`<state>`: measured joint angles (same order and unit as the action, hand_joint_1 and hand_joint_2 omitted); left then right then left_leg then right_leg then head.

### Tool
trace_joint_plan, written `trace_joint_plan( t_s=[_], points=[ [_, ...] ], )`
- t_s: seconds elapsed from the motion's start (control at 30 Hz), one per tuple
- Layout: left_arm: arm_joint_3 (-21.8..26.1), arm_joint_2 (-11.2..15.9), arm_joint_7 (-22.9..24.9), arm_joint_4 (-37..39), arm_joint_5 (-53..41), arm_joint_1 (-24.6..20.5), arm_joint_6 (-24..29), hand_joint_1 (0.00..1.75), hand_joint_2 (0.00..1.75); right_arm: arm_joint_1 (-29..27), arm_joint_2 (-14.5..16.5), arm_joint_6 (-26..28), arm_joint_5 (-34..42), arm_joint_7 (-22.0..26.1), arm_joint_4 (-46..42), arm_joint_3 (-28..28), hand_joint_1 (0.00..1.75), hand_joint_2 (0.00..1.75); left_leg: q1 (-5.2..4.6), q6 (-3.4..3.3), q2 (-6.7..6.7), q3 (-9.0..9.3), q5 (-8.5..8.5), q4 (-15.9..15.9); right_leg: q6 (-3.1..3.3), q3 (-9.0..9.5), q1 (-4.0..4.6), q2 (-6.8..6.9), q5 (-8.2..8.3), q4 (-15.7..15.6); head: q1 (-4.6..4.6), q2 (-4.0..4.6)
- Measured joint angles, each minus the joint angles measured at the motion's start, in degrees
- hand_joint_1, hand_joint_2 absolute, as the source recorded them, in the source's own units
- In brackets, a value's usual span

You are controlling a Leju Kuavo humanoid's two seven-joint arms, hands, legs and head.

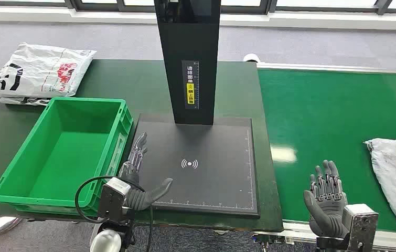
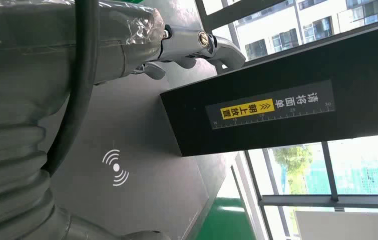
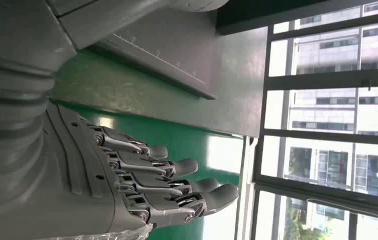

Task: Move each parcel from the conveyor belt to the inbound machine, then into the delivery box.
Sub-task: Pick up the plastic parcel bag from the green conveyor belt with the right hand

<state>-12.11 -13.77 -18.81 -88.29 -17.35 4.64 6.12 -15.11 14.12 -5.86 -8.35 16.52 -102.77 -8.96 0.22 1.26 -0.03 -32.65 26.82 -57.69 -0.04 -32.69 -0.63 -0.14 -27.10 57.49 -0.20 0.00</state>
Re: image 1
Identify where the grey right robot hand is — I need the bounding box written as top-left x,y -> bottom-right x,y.
303,160 -> 349,239

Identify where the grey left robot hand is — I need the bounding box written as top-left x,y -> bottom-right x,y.
119,132 -> 173,203

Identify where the grey parcel bag red print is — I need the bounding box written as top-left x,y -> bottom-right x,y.
363,138 -> 396,240

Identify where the black inbound scanner machine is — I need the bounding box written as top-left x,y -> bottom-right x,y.
133,0 -> 260,219

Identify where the green conveyor belt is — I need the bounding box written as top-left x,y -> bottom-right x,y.
257,69 -> 396,233

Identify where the white printed parcel bag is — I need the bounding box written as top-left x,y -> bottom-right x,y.
0,96 -> 52,106
0,42 -> 97,98

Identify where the green plastic crate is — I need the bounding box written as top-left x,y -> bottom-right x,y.
0,97 -> 134,217

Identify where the black yellow scanner label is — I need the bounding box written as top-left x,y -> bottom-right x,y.
181,60 -> 200,110

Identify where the dark green table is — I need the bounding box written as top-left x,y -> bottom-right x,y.
0,59 -> 284,233

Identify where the white window sill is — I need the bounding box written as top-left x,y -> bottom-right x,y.
0,6 -> 396,32

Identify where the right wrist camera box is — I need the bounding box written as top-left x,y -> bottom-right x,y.
343,204 -> 379,252

